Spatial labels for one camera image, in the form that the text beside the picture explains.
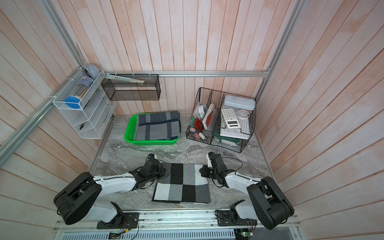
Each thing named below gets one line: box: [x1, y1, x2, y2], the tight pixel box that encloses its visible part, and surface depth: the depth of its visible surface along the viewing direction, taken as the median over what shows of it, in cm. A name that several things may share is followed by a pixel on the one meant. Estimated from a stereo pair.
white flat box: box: [220, 127, 250, 140], surface depth 88 cm
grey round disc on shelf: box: [87, 63, 100, 81], surface depth 85 cm
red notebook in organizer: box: [193, 117, 203, 133], surface depth 108 cm
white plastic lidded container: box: [223, 95, 256, 111], surface depth 100 cm
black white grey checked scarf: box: [152, 163, 211, 204], surface depth 84 cm
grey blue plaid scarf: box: [135, 111, 181, 141], surface depth 102 cm
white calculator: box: [221, 108, 241, 130], surface depth 90 cm
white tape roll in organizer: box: [195, 104, 208, 119], surface depth 113 cm
